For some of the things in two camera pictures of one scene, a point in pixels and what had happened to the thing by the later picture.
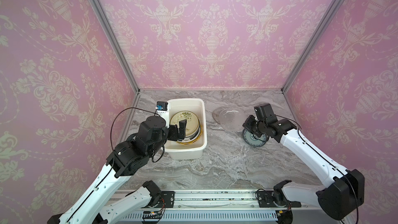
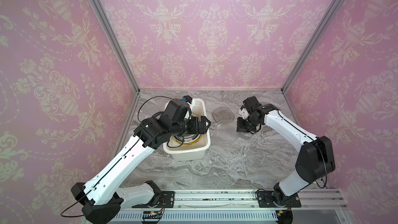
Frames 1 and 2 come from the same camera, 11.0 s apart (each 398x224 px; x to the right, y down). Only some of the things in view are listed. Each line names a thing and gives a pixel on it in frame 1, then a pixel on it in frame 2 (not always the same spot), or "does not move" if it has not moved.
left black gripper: [175, 135] -> [197, 128]
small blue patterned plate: [252, 140] -> [187, 138]
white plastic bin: [194, 151] does not move
